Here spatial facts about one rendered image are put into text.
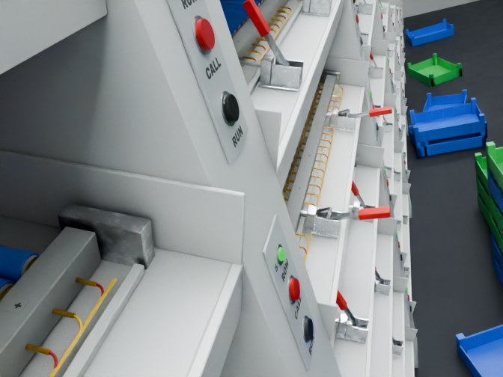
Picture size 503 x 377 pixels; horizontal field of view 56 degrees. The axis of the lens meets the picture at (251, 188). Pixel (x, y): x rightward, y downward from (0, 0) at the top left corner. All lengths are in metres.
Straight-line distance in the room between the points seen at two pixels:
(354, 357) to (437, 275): 1.10
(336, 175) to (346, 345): 0.24
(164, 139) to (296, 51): 0.36
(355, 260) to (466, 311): 0.88
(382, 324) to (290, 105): 0.61
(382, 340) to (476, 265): 0.90
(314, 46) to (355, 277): 0.37
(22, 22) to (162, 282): 0.15
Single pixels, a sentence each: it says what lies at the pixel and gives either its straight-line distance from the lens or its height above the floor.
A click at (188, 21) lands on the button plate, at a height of 1.19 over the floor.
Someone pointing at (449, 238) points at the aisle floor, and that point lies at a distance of 1.90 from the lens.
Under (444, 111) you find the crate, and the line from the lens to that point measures 2.52.
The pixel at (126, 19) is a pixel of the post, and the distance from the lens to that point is 0.22.
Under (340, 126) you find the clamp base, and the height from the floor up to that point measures 0.89.
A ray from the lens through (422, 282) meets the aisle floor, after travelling 1.74.
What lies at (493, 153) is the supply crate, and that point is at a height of 0.45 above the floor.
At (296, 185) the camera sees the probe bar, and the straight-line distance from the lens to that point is 0.60.
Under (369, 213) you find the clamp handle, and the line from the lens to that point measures 0.55.
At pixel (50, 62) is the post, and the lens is 0.25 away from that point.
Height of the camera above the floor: 1.23
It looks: 30 degrees down
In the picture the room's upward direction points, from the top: 20 degrees counter-clockwise
